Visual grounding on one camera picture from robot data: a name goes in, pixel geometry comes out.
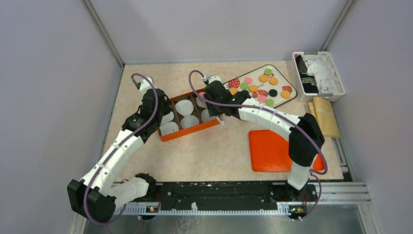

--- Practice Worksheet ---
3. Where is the white plastic basket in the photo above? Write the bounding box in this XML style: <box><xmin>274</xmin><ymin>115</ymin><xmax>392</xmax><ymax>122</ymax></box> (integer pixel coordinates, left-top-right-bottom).
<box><xmin>291</xmin><ymin>51</ymin><xmax>346</xmax><ymax>102</ymax></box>

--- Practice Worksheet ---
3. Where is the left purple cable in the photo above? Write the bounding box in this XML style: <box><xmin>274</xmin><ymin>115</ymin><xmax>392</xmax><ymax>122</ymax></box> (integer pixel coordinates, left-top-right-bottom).
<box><xmin>83</xmin><ymin>73</ymin><xmax>159</xmax><ymax>227</ymax></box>

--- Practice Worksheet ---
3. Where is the green cookie top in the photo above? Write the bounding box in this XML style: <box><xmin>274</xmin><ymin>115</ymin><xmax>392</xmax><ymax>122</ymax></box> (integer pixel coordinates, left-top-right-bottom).
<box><xmin>264</xmin><ymin>68</ymin><xmax>273</xmax><ymax>76</ymax></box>

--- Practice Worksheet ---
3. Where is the strawberry pattern tray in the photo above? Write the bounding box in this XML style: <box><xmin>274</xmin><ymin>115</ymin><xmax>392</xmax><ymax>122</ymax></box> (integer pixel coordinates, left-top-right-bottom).
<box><xmin>224</xmin><ymin>64</ymin><xmax>297</xmax><ymax>108</ymax></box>

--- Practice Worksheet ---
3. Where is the purple cable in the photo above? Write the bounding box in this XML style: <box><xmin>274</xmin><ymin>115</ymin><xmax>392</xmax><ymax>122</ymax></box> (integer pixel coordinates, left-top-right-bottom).
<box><xmin>188</xmin><ymin>70</ymin><xmax>329</xmax><ymax>221</ymax></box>
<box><xmin>83</xmin><ymin>73</ymin><xmax>159</xmax><ymax>227</ymax></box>

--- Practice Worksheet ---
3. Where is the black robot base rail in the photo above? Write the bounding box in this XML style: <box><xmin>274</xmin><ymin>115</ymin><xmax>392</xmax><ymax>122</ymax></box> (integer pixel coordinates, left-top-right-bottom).
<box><xmin>126</xmin><ymin>181</ymin><xmax>319</xmax><ymax>214</ymax></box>

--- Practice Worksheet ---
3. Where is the black item in basket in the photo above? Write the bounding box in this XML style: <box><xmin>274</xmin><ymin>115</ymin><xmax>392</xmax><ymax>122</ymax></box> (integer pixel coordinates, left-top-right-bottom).
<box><xmin>295</xmin><ymin>55</ymin><xmax>319</xmax><ymax>94</ymax></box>

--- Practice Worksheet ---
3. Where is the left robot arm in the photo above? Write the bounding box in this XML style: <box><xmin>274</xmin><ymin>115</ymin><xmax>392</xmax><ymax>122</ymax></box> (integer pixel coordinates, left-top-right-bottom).
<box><xmin>67</xmin><ymin>88</ymin><xmax>172</xmax><ymax>225</ymax></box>

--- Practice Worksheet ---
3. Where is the black cookie on tray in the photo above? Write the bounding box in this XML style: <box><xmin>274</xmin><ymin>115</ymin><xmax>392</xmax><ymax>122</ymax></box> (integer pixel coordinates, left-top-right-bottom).
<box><xmin>268</xmin><ymin>89</ymin><xmax>278</xmax><ymax>98</ymax></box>

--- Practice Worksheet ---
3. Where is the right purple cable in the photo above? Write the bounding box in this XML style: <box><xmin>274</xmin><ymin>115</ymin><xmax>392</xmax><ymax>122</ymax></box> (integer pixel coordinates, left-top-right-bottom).
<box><xmin>188</xmin><ymin>70</ymin><xmax>329</xmax><ymax>221</ymax></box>

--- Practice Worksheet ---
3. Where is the orange cookie box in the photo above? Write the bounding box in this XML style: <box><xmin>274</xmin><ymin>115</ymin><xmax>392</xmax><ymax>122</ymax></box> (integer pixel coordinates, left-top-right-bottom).
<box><xmin>158</xmin><ymin>92</ymin><xmax>220</xmax><ymax>142</ymax></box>

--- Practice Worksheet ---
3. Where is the white cloth in basket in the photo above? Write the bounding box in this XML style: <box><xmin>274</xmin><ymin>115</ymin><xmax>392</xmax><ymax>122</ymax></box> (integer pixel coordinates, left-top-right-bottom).
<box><xmin>303</xmin><ymin>55</ymin><xmax>339</xmax><ymax>93</ymax></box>

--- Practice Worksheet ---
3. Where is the orange box lid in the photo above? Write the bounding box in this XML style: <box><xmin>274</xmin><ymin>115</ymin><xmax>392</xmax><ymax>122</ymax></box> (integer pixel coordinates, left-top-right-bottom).
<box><xmin>248</xmin><ymin>130</ymin><xmax>325</xmax><ymax>173</ymax></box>

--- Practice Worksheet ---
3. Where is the tan folded cloth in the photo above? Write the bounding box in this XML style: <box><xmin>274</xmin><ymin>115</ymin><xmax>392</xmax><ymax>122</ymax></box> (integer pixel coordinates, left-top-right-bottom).
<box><xmin>308</xmin><ymin>97</ymin><xmax>340</xmax><ymax>138</ymax></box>

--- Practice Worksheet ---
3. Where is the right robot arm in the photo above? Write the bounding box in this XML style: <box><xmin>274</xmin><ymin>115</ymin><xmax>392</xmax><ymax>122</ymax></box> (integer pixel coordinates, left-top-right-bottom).
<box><xmin>204</xmin><ymin>80</ymin><xmax>325</xmax><ymax>201</ymax></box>

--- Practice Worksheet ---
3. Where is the orange cookie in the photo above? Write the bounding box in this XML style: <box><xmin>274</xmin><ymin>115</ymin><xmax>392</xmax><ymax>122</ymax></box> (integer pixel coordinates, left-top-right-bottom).
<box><xmin>281</xmin><ymin>90</ymin><xmax>291</xmax><ymax>99</ymax></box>
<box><xmin>248</xmin><ymin>85</ymin><xmax>258</xmax><ymax>93</ymax></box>
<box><xmin>229</xmin><ymin>87</ymin><xmax>238</xmax><ymax>96</ymax></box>

